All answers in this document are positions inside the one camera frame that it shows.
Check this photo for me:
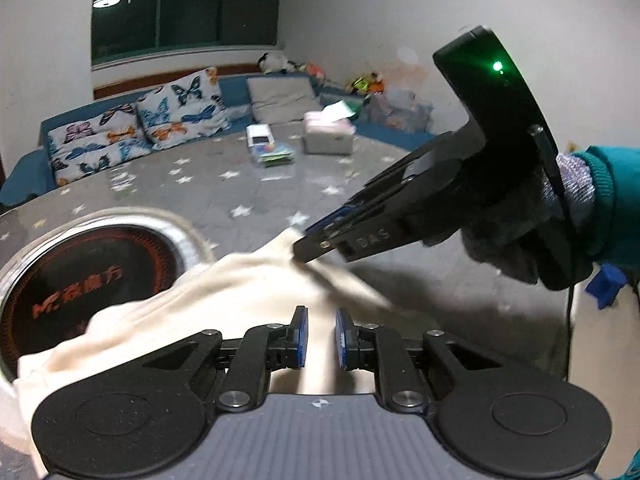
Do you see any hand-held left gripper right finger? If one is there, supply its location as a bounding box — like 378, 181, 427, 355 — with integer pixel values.
335, 307, 501, 413

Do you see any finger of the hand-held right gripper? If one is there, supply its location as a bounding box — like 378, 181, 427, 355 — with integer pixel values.
292, 159, 473, 263
305, 129, 472, 234

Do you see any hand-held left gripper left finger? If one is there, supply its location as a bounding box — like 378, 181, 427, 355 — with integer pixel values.
142, 305, 309, 413

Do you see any cream cloth garment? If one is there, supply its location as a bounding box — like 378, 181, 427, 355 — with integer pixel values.
14, 225, 396, 478

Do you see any person's right forearm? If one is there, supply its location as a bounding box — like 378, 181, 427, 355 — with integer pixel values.
555, 145, 640, 273

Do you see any person's right hand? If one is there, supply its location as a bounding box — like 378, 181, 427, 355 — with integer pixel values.
460, 162, 552, 282

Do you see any clear plastic storage box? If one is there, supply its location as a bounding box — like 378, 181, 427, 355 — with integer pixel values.
367, 91, 435, 133

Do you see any pink white tissue box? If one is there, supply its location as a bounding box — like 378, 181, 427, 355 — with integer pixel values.
303, 101, 357, 155

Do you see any grey star-printed tablecloth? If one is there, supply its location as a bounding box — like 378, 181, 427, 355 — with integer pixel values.
0, 120, 640, 480

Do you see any yellow tiger plush toy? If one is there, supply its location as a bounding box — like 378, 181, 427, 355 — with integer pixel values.
345, 72, 386, 97

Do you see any colourful card pack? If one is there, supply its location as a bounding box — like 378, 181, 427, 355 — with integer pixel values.
252, 142, 296, 167

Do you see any grey cushion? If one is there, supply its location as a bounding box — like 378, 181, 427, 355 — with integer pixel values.
247, 76, 321, 123

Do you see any white remote control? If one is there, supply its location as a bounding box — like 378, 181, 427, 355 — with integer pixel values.
246, 124, 275, 148

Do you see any panda plush toy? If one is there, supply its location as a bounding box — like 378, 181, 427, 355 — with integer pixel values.
257, 51, 299, 75

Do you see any blue sofa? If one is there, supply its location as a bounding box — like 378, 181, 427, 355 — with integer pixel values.
0, 72, 436, 211

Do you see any round black induction cooker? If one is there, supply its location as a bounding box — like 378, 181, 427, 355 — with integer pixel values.
0, 210, 207, 377

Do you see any butterfly print pillow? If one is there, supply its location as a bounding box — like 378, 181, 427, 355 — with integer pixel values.
47, 104, 138, 148
50, 135, 153, 187
136, 66, 232, 151

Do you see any blue plastic piece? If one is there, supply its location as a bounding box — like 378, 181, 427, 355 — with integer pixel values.
587, 264, 626, 309

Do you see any dark window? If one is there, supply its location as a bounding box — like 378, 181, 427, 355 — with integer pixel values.
91, 0, 283, 72

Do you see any black cable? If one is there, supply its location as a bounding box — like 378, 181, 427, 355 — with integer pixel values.
565, 285, 577, 381

